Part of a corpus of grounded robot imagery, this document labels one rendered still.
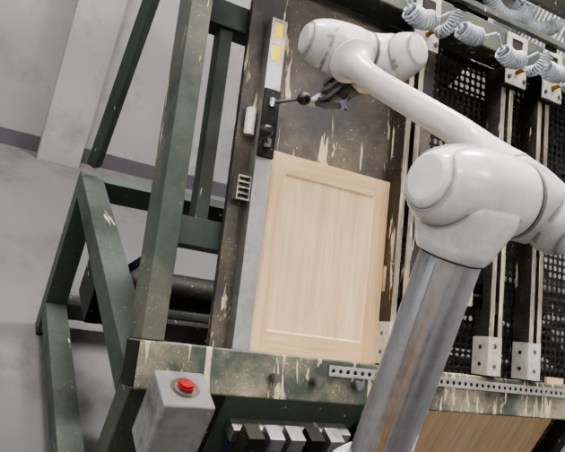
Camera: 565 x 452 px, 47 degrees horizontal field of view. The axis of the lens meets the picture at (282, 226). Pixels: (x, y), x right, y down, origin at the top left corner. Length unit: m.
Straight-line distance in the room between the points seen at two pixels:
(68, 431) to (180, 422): 1.01
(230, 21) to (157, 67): 3.09
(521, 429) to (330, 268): 1.34
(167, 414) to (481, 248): 0.76
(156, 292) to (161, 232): 0.15
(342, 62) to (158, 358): 0.83
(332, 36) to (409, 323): 0.65
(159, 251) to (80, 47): 3.30
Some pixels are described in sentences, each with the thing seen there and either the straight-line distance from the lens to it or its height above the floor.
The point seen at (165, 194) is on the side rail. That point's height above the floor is 1.21.
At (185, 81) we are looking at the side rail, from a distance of 1.76.
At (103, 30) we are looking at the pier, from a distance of 4.81.
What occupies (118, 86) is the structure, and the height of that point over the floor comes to 1.20.
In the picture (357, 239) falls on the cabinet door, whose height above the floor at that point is 1.19.
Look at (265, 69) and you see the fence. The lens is 1.90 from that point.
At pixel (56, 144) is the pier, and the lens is 5.02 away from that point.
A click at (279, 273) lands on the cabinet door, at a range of 1.82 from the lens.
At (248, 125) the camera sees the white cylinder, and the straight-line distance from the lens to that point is 1.83.
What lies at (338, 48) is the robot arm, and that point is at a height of 1.71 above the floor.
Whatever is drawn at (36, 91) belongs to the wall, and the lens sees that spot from 5.05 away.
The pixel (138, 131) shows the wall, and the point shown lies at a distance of 5.17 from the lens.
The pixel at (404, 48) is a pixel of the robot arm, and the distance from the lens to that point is 1.48.
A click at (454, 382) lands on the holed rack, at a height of 0.89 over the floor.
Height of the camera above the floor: 1.79
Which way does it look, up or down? 19 degrees down
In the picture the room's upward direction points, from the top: 23 degrees clockwise
